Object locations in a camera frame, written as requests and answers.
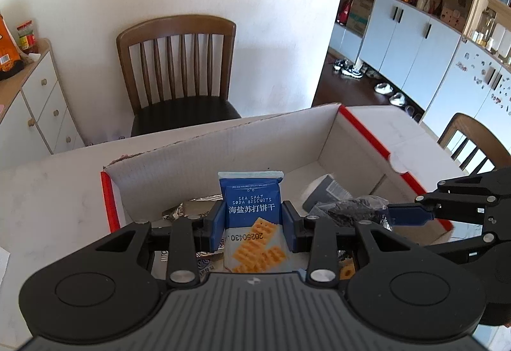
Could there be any pale blue cabinet unit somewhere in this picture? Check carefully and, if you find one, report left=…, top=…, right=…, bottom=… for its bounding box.
left=327, top=0, right=492, bottom=121

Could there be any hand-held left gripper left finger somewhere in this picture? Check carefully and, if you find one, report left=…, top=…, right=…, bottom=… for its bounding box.
left=78, top=200, right=227, bottom=288

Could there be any white tissue pack dark label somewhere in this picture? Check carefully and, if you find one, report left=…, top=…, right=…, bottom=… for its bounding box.
left=301, top=174, right=354, bottom=212

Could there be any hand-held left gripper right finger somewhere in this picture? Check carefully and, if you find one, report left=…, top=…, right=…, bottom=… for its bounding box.
left=282, top=200, right=430, bottom=288

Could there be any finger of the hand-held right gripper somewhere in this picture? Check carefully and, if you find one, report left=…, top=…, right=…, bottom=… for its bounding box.
left=430, top=233, right=500, bottom=262
left=385, top=165, right=511, bottom=225

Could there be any red cardboard box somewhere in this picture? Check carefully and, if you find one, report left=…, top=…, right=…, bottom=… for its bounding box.
left=101, top=103, right=456, bottom=284

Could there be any orange snack bag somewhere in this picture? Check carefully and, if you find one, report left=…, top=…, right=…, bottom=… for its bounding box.
left=0, top=13, right=25, bottom=81

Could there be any wooden open shelf unit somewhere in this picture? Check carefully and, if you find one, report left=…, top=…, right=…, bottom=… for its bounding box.
left=462, top=0, right=511, bottom=71

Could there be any white paper sheet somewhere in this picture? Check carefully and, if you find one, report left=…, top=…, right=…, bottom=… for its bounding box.
left=0, top=246, right=11, bottom=285

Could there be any white wooden sideboard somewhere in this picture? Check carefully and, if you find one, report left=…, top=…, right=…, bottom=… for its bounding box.
left=0, top=37, right=87, bottom=173

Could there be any clear dark snack wrapper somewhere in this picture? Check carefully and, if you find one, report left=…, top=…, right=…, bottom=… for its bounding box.
left=309, top=195, right=394, bottom=232

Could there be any white blue patterned desktop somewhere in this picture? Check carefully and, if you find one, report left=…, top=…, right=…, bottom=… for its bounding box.
left=0, top=105, right=492, bottom=340

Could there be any blue biscuit packet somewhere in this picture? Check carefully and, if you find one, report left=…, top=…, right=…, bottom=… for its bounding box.
left=218, top=170, right=288, bottom=274

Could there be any white stickered cabinet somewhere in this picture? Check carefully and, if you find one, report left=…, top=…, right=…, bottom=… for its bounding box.
left=421, top=40, right=511, bottom=154

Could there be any red lidded jar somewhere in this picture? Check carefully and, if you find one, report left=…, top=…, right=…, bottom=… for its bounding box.
left=16, top=19, right=39, bottom=55

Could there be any wooden dining chair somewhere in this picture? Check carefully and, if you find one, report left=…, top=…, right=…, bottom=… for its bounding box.
left=437, top=112, right=511, bottom=172
left=115, top=14, right=242, bottom=137

